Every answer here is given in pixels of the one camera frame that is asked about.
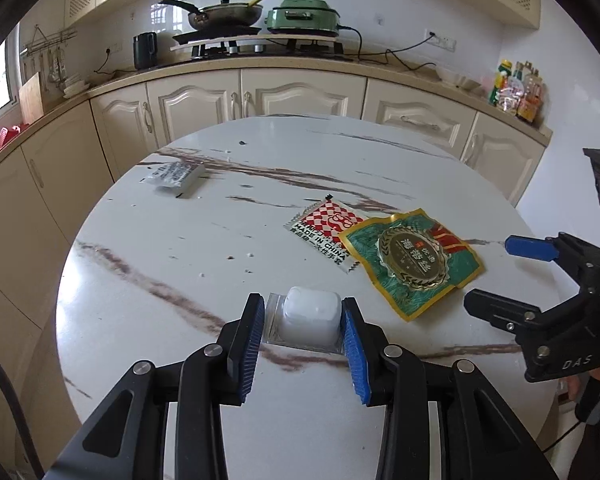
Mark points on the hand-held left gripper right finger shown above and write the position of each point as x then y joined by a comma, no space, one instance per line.
352,350

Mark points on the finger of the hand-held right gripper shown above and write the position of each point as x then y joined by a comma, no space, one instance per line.
500,310
530,248

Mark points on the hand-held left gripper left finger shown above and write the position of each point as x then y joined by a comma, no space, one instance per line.
247,345

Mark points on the white plastic cup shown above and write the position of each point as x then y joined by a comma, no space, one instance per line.
310,315

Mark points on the green gold foil packet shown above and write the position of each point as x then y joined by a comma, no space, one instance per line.
415,260

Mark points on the round white marble table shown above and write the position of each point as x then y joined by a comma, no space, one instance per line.
180,270

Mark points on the red checkered packet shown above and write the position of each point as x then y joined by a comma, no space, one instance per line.
320,230

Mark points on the group of condiment bottles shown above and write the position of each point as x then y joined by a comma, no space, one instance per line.
517,92

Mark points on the small clear white packet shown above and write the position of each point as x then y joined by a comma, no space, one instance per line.
172,176

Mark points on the black electric kettle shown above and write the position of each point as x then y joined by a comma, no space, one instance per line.
145,52

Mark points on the stacked white bowls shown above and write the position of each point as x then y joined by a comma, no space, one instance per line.
76,86

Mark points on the black induction cooker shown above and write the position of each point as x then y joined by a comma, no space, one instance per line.
215,35

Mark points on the red plastic basket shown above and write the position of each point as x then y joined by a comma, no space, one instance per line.
5,137

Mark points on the green electric cooker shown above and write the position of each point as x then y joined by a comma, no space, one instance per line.
302,17

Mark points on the wooden cutting board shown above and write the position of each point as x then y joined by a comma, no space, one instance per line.
31,97

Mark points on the black wok with lid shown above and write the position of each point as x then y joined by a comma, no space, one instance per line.
225,15

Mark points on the hanging utensil rack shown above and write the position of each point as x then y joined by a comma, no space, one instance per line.
50,55

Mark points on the white wall socket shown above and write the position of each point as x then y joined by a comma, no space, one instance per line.
441,40
112,51

